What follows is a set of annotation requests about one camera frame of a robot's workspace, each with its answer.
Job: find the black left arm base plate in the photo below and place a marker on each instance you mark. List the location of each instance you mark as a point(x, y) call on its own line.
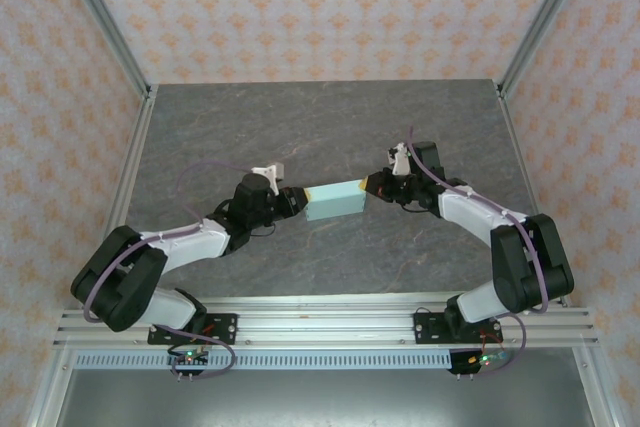
point(220, 329)

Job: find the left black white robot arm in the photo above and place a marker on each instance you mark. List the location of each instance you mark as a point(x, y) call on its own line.
point(190, 247)

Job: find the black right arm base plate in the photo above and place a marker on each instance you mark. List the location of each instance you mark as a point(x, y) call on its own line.
point(430, 329)

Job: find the grey metal panel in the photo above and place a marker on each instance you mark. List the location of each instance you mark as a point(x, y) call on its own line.
point(325, 399)

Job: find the aluminium frame post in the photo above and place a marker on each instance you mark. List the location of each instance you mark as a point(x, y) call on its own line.
point(107, 22)
point(542, 22)

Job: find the mint green paper box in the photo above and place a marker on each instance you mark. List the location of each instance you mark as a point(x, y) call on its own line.
point(335, 199)

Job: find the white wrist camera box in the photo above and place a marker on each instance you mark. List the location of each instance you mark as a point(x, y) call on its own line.
point(267, 173)
point(400, 159)

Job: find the aluminium table side rail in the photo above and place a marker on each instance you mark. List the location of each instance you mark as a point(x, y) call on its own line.
point(131, 162)
point(520, 162)

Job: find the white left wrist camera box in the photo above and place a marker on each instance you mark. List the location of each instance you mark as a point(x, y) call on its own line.
point(267, 173)

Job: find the aluminium mounting rail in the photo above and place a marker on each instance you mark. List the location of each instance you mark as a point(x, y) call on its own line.
point(325, 322)

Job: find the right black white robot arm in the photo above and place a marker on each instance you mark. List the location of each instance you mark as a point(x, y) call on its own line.
point(475, 212)

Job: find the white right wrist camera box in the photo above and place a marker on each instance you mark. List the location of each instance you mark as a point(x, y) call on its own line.
point(400, 159)

